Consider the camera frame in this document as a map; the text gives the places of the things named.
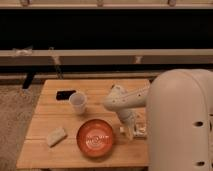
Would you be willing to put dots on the beige sponge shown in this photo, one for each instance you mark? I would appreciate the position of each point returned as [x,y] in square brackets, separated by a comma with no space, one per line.
[56,136]

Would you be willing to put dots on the orange bowl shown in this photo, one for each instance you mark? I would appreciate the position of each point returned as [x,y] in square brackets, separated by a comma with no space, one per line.
[95,138]

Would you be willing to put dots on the translucent plastic cup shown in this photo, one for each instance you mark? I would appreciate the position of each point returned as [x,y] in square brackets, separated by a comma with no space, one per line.
[78,101]

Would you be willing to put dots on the black metal bracket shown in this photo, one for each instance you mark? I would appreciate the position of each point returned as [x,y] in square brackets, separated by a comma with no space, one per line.
[28,80]

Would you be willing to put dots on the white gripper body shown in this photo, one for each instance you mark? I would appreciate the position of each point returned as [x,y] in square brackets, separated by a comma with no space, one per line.
[127,117]

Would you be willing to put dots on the black rectangular block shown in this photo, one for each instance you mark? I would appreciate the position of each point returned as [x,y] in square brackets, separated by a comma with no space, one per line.
[64,95]

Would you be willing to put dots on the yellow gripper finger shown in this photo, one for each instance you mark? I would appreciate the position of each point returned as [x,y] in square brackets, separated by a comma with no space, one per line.
[128,133]

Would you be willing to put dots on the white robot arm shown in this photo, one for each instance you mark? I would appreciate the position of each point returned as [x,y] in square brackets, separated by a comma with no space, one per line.
[179,107]

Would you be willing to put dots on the wooden table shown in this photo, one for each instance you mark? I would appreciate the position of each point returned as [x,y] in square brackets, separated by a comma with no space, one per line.
[51,114]

